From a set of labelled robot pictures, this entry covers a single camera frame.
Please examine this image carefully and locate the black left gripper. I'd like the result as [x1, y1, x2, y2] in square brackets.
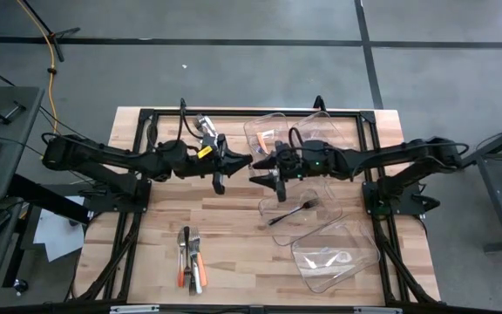
[176, 133, 254, 196]

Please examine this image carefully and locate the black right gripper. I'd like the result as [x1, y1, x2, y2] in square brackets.
[250, 140, 313, 203]

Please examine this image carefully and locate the clear plastic bin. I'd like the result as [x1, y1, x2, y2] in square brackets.
[257, 182, 344, 246]
[242, 112, 309, 182]
[289, 110, 368, 193]
[290, 220, 382, 294]

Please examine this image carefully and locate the black desk leg beam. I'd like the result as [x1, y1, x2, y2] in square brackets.
[5, 173, 93, 224]

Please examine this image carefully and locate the white paper sheet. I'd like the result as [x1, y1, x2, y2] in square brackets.
[32, 195, 87, 263]

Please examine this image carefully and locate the black tripod stand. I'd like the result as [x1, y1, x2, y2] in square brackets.
[15, 0, 82, 63]

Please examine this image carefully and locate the grey office desk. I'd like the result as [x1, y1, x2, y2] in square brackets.
[0, 85, 46, 310]

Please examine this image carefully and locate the black aluminium table frame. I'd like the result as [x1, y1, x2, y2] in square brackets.
[72, 106, 442, 306]

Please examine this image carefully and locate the silver metal bracket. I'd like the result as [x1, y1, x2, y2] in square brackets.
[353, 306, 404, 314]
[109, 304, 160, 314]

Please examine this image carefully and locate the yellow cable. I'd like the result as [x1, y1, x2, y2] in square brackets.
[15, 0, 59, 150]

